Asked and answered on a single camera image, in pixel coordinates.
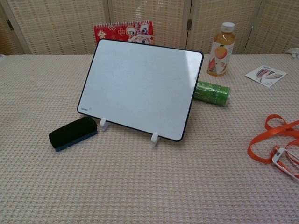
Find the green can lying down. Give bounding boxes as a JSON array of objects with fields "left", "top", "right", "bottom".
[{"left": 192, "top": 80, "right": 232, "bottom": 108}]

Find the orange juice bottle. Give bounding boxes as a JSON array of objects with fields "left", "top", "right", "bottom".
[{"left": 206, "top": 22, "right": 236, "bottom": 77}]

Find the white board with black frame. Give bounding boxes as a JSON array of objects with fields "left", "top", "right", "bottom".
[{"left": 76, "top": 38, "right": 204, "bottom": 142}]

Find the red desk calendar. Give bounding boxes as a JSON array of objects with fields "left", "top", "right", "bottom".
[{"left": 93, "top": 20, "right": 155, "bottom": 45}]

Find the clear badge holder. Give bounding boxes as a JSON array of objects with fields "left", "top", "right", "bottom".
[{"left": 272, "top": 147, "right": 299, "bottom": 182}]

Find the black whiteboard eraser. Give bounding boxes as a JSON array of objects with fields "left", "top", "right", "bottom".
[{"left": 48, "top": 116, "right": 98, "bottom": 153}]

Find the woven folding screen panel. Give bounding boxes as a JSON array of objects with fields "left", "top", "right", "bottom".
[
  {"left": 108, "top": 0, "right": 191, "bottom": 55},
  {"left": 0, "top": 0, "right": 17, "bottom": 56},
  {"left": 189, "top": 0, "right": 264, "bottom": 55},
  {"left": 242, "top": 0, "right": 299, "bottom": 55},
  {"left": 7, "top": 0, "right": 111, "bottom": 55}
]

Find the orange lanyard ribbon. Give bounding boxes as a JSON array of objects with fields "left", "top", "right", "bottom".
[{"left": 248, "top": 114, "right": 299, "bottom": 167}]

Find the beige woven tablecloth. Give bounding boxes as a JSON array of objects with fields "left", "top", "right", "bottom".
[{"left": 0, "top": 53, "right": 299, "bottom": 224}]

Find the white plastic stand foot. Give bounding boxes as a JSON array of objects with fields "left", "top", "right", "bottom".
[
  {"left": 99, "top": 118, "right": 112, "bottom": 133},
  {"left": 150, "top": 132, "right": 161, "bottom": 147}
]

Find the white printed leaflet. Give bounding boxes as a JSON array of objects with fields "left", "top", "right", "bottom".
[{"left": 244, "top": 64, "right": 287, "bottom": 88}]

